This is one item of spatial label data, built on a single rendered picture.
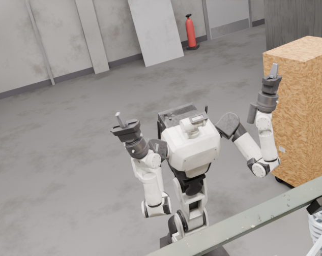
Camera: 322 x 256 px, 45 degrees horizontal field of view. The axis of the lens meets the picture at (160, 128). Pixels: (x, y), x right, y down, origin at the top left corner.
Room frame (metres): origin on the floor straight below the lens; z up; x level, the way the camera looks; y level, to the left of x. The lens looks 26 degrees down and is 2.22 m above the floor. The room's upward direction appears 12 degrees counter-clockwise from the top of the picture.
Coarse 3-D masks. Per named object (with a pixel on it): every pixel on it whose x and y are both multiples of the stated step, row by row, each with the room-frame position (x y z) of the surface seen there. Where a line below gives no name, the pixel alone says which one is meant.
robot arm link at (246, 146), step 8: (248, 136) 1.67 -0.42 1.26; (240, 144) 1.65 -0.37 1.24; (248, 144) 1.63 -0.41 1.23; (256, 144) 1.65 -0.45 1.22; (248, 152) 1.61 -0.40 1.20; (256, 152) 1.60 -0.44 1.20; (248, 160) 1.61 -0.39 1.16; (256, 160) 1.58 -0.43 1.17; (256, 168) 1.54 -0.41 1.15; (264, 168) 1.52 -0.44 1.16; (264, 176) 1.51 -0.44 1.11
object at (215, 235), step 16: (320, 176) 0.35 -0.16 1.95; (288, 192) 0.33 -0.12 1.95; (304, 192) 0.33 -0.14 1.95; (320, 192) 0.33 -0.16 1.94; (256, 208) 0.32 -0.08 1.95; (272, 208) 0.32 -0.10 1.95; (288, 208) 0.32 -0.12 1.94; (224, 224) 0.31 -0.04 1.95; (240, 224) 0.31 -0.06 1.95; (256, 224) 0.30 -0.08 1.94; (192, 240) 0.29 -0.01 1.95; (208, 240) 0.29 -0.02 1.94; (224, 240) 0.29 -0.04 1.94; (320, 240) 0.32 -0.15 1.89
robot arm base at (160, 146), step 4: (152, 140) 1.62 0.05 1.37; (156, 140) 1.62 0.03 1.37; (160, 140) 1.63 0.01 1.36; (156, 144) 1.61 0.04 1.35; (160, 144) 1.61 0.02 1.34; (164, 144) 1.62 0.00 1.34; (156, 148) 1.59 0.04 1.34; (160, 148) 1.60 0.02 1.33; (164, 148) 1.61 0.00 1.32; (160, 152) 1.58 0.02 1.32; (164, 152) 1.59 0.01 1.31; (160, 156) 1.57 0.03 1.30; (164, 156) 1.58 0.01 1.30
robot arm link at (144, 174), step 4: (132, 160) 1.43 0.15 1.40; (132, 164) 1.43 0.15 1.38; (136, 168) 1.42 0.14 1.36; (140, 168) 1.44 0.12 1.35; (144, 168) 1.45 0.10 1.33; (148, 168) 1.45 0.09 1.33; (136, 172) 1.41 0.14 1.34; (140, 172) 1.42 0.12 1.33; (144, 172) 1.44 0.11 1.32; (148, 172) 1.44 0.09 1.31; (152, 172) 1.44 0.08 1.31; (136, 176) 1.42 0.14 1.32; (140, 176) 1.40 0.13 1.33; (144, 176) 1.41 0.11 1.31; (148, 176) 1.41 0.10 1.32; (152, 176) 1.40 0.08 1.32; (156, 176) 1.41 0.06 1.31; (140, 180) 1.40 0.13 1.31; (144, 180) 1.39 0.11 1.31; (148, 180) 1.38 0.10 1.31; (152, 180) 1.38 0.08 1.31; (156, 180) 1.39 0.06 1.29
